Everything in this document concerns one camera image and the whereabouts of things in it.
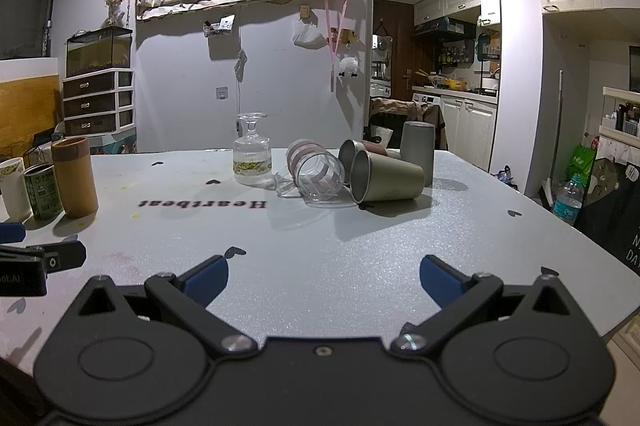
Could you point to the brown bamboo cup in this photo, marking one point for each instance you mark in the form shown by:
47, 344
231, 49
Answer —
74, 178

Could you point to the wall hook plate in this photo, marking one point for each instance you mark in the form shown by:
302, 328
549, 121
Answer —
222, 93

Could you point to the clear stemmed glass goblet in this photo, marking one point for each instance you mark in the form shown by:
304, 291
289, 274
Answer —
251, 156

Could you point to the white mop pole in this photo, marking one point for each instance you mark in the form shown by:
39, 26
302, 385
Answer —
555, 131

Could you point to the grey tall cup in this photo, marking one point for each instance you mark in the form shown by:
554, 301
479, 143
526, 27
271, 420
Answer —
419, 146

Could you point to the white kitchen base cabinet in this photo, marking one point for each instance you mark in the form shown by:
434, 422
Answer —
467, 131

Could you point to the white storage shelf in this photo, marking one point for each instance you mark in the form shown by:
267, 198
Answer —
622, 114

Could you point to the wooden board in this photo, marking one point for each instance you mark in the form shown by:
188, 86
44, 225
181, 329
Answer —
25, 111

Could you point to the green printed tin cup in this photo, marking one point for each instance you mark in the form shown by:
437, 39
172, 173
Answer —
44, 193

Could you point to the black printed cloth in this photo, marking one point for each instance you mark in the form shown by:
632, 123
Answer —
612, 211

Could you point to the dried flower vase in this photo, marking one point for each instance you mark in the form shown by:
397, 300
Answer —
115, 4

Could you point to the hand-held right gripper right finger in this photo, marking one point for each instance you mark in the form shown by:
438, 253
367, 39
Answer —
441, 280

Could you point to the pink ribbon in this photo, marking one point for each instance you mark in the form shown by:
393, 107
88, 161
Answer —
332, 41

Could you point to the white fluffy toy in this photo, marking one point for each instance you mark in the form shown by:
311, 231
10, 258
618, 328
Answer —
348, 65

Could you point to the white face mask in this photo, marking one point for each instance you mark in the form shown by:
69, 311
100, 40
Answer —
307, 35

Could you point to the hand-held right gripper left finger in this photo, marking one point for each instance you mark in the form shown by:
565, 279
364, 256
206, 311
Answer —
206, 280

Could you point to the wall mirror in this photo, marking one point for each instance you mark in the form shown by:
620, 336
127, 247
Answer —
382, 56

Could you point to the black range hood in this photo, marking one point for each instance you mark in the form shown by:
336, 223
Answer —
442, 29

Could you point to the plain steel cup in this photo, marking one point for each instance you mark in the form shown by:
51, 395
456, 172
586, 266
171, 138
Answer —
387, 178

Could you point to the steel cup with brown band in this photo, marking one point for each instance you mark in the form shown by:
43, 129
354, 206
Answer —
352, 156

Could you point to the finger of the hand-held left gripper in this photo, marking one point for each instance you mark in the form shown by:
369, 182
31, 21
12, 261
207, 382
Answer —
11, 232
62, 255

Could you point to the white paper cup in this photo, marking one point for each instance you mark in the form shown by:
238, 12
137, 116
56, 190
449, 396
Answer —
14, 188

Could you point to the yellow cooking pot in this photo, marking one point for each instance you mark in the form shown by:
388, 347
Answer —
456, 84

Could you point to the green shopping bag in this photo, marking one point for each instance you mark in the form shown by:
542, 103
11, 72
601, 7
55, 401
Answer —
580, 164

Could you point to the plastic water bottle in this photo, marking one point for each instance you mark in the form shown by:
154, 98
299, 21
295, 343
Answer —
567, 203

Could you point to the chair with brown cloth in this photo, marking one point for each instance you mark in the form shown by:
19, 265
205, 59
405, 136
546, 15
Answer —
400, 111

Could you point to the glass fish tank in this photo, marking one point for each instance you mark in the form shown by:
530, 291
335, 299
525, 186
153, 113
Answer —
97, 54

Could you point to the white drawer unit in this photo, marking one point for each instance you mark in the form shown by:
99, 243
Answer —
97, 101

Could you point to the clear pink-striped cup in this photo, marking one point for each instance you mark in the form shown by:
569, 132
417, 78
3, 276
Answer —
315, 171

